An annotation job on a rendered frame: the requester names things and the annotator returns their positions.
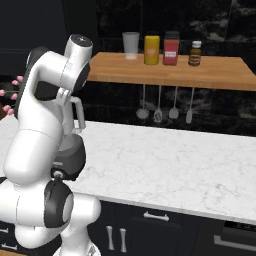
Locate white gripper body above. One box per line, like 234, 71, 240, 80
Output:
55, 87, 73, 108

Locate grey blender with clear jar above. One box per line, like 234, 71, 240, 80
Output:
49, 95, 88, 182

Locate yellow jar with black lid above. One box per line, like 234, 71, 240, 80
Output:
143, 32, 161, 66

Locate red jar with black lid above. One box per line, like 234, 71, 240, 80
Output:
162, 30, 181, 67

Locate pink flowers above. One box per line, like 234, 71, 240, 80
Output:
0, 75, 25, 118

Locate dark upper cupboards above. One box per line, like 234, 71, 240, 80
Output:
0, 0, 98, 76

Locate hanging metal ladle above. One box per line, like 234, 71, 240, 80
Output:
135, 84, 150, 120

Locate clear white cup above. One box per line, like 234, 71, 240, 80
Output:
121, 31, 141, 61

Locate hanging slotted metal spatula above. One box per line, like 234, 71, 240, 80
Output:
153, 85, 164, 124

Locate hanging narrow metal spoon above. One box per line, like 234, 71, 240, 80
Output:
185, 86, 196, 125

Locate small brown bottle white cap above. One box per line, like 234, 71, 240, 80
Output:
187, 40, 203, 67

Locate dark cupboard door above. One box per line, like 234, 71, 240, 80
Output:
87, 200, 118, 256

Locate dark drawer front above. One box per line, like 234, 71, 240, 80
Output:
131, 205, 202, 235

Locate dark oven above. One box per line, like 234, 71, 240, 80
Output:
191, 216, 256, 256

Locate wooden wall shelf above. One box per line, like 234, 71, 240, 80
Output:
86, 51, 256, 92

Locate silver cupboard door handle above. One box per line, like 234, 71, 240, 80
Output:
105, 225, 115, 251
119, 227, 128, 254

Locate silver oven handle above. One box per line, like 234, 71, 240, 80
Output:
213, 234, 256, 253

